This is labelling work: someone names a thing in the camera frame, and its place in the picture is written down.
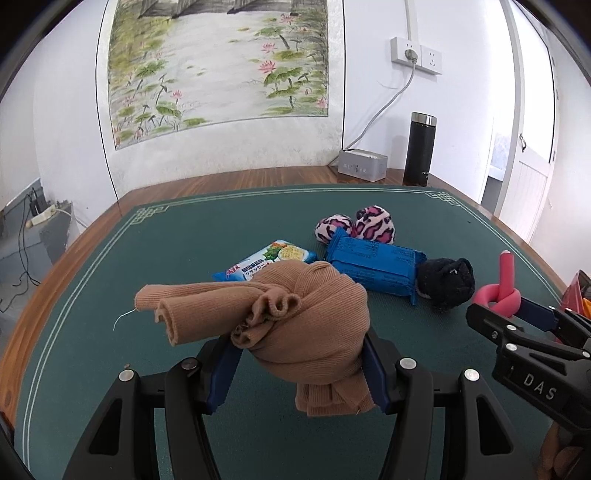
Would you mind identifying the olive fabric storage container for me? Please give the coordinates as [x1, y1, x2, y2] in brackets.
[561, 271, 591, 344]

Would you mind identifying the pink foam curler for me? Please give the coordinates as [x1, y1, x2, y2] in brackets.
[471, 250, 522, 318]

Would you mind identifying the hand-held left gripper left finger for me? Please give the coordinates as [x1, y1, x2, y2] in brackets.
[62, 335, 243, 480]

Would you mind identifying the black thermos flask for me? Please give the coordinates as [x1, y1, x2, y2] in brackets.
[403, 112, 437, 186]

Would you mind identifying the white power cable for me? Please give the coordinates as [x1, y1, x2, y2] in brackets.
[329, 50, 420, 167]

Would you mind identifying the white door with glass pane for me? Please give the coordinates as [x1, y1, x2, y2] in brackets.
[480, 0, 561, 241]

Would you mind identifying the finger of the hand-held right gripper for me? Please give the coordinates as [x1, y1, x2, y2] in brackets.
[465, 302, 591, 361]
[519, 298, 591, 344]

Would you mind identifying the light blue cracker packet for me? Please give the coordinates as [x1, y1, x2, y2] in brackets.
[212, 239, 318, 282]

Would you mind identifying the grey cabinet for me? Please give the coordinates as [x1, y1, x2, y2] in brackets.
[0, 178, 75, 296]

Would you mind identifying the white wall socket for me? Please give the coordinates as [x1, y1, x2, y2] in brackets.
[420, 45, 443, 75]
[390, 37, 422, 66]

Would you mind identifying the tan knotted sock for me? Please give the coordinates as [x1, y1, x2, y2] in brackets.
[135, 260, 376, 417]

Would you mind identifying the grey rectangular box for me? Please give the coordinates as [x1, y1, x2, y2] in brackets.
[337, 148, 387, 182]

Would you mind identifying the lotus painting wall scroll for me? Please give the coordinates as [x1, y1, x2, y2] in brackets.
[96, 0, 346, 199]

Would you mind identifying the white power strip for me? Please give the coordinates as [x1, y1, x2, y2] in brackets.
[25, 206, 58, 228]

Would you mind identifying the blue snack packet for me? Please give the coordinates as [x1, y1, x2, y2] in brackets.
[324, 226, 428, 308]

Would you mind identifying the green table mat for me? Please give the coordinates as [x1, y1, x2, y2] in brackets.
[14, 185, 566, 480]

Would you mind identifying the black sock ball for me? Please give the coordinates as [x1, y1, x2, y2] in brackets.
[416, 257, 476, 313]

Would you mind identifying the pink leopard sock ball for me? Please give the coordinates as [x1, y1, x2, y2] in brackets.
[315, 213, 355, 244]
[353, 205, 397, 244]

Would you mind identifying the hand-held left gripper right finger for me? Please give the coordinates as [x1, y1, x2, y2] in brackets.
[362, 330, 527, 480]

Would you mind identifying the black cable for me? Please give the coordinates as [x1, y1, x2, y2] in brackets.
[0, 189, 43, 315]

